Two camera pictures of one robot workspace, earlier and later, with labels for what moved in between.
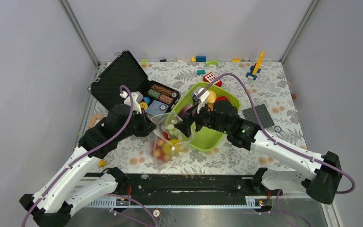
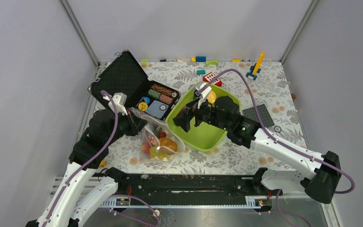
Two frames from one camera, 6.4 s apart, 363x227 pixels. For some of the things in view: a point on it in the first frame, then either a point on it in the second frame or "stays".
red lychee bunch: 157,151 -> 146,147
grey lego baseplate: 264,119 stays
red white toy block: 210,77 stays
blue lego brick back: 200,58 stays
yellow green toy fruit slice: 174,146 -> 154,152
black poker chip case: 124,70 stays
